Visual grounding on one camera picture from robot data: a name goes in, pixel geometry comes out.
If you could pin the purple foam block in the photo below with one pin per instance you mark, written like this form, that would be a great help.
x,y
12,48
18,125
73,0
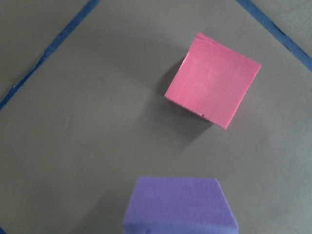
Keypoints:
x,y
178,205

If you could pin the red foam block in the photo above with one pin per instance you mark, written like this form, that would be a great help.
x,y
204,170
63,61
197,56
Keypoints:
x,y
212,80

